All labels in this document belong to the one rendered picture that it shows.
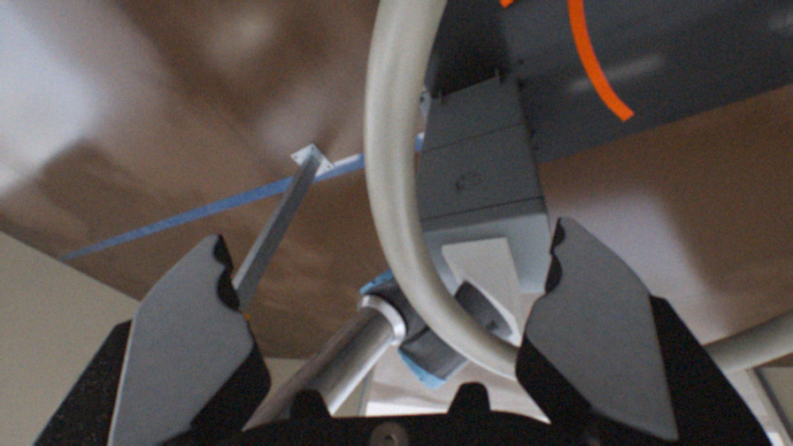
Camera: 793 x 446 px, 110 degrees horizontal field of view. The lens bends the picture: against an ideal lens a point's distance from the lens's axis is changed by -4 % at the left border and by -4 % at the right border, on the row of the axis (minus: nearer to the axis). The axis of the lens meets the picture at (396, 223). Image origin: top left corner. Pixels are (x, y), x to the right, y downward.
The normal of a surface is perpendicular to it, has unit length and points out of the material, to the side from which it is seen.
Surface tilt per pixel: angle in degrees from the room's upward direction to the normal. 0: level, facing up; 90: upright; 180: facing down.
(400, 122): 35
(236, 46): 0
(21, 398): 90
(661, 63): 0
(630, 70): 0
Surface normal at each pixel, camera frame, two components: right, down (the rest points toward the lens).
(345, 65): -0.16, 0.75
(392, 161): 0.14, 0.49
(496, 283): -0.41, -0.64
